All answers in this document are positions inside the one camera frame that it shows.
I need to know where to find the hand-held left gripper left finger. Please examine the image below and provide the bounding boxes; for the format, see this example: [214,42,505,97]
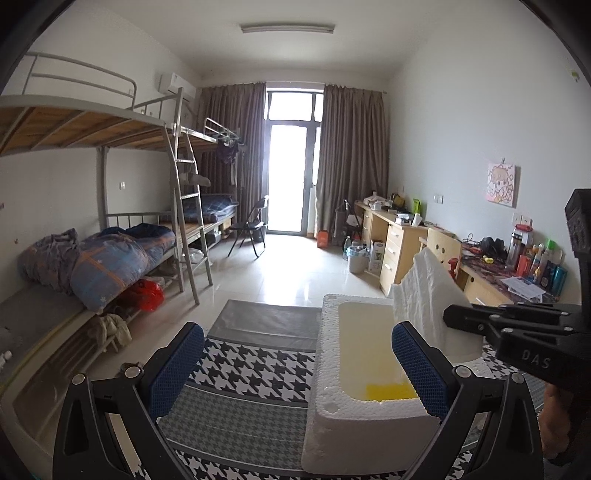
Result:
[53,322,206,480]

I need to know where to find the grey metal bed ladder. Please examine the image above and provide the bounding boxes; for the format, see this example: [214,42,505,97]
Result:
[164,124,214,305]

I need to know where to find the white air conditioner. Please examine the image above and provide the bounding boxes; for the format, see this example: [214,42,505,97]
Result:
[159,72,197,100]

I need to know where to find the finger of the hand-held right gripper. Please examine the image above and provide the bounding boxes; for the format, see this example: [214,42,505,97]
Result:
[480,322,578,348]
[443,302,580,325]

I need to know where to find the white papers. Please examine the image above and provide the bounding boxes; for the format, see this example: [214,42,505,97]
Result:
[500,276,546,301]

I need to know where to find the person's right hand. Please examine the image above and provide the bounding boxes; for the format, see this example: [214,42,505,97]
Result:
[540,382,576,462]

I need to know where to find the white cloth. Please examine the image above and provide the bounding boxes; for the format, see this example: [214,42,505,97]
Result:
[392,248,483,365]

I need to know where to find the brown curtain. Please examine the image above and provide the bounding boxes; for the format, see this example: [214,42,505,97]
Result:
[318,84,391,234]
[198,82,267,232]

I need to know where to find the wall poster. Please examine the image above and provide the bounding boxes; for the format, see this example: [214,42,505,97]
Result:
[485,162,520,205]

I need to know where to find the black headphones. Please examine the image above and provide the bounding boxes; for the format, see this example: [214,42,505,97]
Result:
[480,237,506,264]

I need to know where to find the clear bottle with red lid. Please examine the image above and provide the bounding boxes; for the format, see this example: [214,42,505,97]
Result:
[505,224,532,271]

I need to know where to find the purple patterned blanket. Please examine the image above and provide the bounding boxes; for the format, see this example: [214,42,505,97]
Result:
[18,228,81,284]

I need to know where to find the ceiling light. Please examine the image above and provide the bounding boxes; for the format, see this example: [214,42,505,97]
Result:
[240,22,335,34]

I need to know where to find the glass balcony door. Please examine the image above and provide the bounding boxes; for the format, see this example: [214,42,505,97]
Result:
[265,90,324,234]

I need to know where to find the dark blue folded quilt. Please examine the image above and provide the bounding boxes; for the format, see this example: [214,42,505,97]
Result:
[182,193,241,222]

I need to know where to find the white foam box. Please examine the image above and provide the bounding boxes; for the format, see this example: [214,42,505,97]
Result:
[301,294,497,474]

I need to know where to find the black folding chair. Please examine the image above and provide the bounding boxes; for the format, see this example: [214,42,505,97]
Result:
[227,196,269,258]

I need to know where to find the wooden chair with smiley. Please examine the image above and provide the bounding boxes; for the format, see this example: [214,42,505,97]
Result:
[418,227,462,280]

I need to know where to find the red plastic bag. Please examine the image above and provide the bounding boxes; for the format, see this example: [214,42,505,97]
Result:
[131,279,164,310]

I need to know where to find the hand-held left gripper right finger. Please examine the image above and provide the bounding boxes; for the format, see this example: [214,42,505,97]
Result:
[392,320,546,480]

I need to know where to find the yellow sponge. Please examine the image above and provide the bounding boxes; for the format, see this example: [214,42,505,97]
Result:
[365,381,419,401]

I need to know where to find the houndstooth tablecloth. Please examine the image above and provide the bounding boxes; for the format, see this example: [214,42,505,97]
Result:
[157,299,555,480]

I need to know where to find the grey metal bunk bed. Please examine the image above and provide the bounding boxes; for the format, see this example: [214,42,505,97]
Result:
[175,117,243,259]
[0,52,215,416]

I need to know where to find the wooden desk with patterned cover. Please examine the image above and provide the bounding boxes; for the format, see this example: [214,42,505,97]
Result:
[455,249,583,308]

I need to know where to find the beige clothes pile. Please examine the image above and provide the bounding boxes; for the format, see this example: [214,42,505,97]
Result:
[88,314,132,352]

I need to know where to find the grey mattress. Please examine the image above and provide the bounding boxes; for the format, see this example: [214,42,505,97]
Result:
[0,288,100,384]

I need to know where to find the hanging dark clothes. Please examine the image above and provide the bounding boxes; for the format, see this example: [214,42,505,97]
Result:
[215,134,245,164]

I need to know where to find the blue plaid quilt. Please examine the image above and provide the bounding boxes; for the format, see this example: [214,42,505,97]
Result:
[69,223,176,312]

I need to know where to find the wooden desk with drawers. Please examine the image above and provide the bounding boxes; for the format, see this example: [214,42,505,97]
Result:
[355,200,428,296]

